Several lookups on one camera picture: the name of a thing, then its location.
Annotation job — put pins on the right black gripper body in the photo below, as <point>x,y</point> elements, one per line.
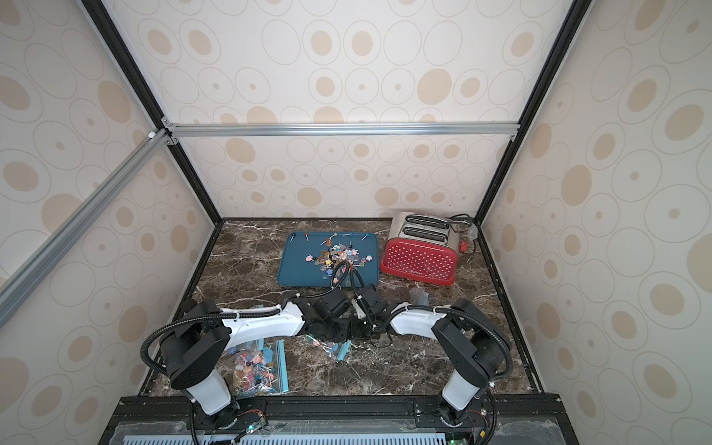
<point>362,321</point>

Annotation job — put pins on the horizontal aluminium frame bar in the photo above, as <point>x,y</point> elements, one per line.
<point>344,129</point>

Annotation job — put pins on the red silver toaster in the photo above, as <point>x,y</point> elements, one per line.
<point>423,248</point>

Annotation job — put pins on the candy ziploc bag front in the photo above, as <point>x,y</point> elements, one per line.
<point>264,375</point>

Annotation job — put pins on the left slanted aluminium frame bar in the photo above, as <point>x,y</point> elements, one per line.
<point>32,273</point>

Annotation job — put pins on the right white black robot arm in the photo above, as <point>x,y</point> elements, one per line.
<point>478,351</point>

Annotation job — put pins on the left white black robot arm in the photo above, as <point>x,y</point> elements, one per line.
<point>188,350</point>

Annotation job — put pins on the teal plastic tray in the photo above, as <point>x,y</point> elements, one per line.
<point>291,277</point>

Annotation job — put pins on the poured candy pile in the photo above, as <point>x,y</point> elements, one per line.
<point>322,251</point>

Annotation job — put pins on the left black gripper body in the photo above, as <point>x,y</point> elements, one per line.
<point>336,330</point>

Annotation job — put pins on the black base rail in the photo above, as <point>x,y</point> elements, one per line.
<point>508,419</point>

